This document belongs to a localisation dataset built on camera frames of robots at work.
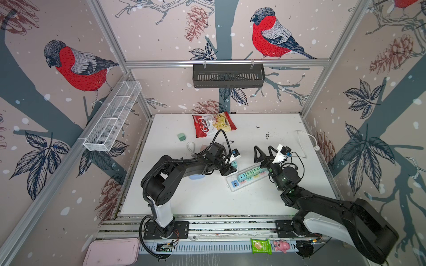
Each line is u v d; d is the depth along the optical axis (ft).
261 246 2.24
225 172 2.67
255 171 2.80
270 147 2.65
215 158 2.44
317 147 3.33
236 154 2.62
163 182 1.58
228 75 3.40
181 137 3.50
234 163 2.88
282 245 2.23
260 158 2.30
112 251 2.21
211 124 3.61
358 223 1.36
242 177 2.73
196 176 2.96
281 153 2.22
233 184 2.80
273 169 2.28
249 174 2.75
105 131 2.38
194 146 3.40
